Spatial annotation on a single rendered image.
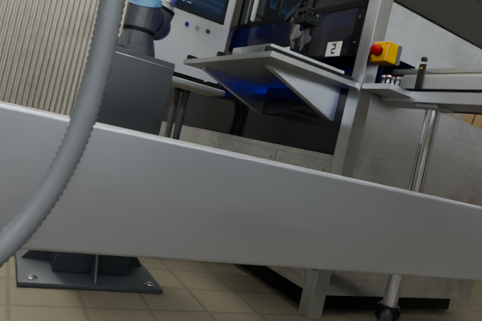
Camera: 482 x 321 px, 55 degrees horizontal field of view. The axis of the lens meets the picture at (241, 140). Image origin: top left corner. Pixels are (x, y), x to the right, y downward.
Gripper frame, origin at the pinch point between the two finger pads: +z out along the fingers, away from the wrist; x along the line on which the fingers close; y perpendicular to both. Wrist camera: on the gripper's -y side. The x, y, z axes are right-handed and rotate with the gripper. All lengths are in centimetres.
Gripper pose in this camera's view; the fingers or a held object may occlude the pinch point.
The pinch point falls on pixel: (295, 46)
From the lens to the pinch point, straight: 183.8
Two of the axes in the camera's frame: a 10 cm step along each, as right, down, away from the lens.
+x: 8.3, 2.0, 5.2
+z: -2.2, 9.7, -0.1
